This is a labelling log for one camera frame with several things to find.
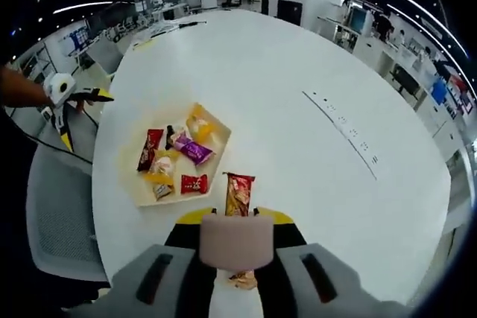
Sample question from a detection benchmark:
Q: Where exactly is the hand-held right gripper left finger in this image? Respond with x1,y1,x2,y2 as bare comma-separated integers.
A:
107,209,218,318

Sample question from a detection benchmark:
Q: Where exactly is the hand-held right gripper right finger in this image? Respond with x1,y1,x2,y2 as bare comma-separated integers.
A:
256,206,405,318

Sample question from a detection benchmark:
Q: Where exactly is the golden brown snack packet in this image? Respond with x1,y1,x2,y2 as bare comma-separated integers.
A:
227,270,259,292

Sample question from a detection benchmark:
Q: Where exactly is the dark red snack packet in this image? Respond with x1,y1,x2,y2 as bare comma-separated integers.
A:
136,128,165,173

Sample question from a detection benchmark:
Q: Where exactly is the black snack packet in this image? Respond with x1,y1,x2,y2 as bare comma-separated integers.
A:
165,124,177,150

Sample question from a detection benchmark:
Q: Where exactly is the yellow snack packet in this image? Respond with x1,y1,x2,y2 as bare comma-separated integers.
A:
185,103,218,144
143,149,180,187

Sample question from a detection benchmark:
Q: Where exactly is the bright red snack packet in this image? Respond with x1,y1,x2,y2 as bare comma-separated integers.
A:
180,173,209,195

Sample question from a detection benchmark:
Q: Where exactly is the long red orange snack packet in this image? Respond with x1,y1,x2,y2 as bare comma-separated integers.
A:
222,171,257,218

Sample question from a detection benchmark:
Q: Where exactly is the purple snack packet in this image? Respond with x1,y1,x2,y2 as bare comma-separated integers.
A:
174,138,217,167

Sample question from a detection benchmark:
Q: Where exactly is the beige hexagonal container tray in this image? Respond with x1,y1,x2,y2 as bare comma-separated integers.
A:
119,101,233,209

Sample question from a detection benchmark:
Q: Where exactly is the person's left hand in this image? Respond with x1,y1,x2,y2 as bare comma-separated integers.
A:
69,95,96,115

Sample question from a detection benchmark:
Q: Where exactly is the white mesh office chair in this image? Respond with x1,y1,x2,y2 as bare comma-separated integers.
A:
25,142,111,285

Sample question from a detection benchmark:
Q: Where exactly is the white table socket strip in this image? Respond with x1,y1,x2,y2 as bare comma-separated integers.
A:
301,89,378,181

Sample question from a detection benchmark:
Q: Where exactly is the black cabinet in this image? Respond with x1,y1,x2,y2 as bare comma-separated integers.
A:
277,0,303,23

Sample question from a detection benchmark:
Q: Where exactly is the blue plastic bin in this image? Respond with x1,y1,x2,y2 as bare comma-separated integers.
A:
430,77,448,106

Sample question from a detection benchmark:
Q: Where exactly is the light blue screen machine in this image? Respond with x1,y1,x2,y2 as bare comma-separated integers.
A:
348,8,373,34

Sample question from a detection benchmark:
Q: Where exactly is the red blue wall banner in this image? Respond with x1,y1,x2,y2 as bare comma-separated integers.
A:
449,75,474,114

